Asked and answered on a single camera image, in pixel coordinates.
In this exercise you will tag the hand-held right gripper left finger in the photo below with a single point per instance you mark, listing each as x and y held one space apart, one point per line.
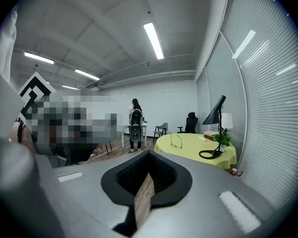
84 195

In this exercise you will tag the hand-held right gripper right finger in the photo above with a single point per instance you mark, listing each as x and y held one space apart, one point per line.
203 202

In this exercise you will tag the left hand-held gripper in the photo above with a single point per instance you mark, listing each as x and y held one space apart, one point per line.
33 90

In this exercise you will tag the dark-framed eyeglasses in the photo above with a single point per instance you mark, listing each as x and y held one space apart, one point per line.
175 146

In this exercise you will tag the long ceiling light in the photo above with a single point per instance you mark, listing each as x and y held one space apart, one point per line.
87 74
153 40
39 57
70 87

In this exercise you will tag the small red white object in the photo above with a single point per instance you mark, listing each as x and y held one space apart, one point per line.
234 173

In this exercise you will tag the round yellow table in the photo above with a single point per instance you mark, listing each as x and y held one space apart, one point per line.
188 148

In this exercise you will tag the person's white shirt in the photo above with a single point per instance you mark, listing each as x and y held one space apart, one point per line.
5 41

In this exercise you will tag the small green potted plant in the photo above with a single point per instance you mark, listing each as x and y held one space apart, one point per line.
222 139

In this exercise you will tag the black office chair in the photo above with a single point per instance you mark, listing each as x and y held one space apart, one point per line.
190 124

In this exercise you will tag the dark grey round-back chair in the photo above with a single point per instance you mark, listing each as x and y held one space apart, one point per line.
135 133

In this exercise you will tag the white table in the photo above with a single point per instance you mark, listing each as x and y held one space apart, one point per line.
145 136

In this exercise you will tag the grey shell chair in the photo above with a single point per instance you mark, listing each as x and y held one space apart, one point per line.
162 128

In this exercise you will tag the white-shade table lamp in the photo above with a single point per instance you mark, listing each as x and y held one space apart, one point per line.
227 120

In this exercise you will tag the black cone-shade desk lamp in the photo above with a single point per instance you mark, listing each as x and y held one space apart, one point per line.
214 115

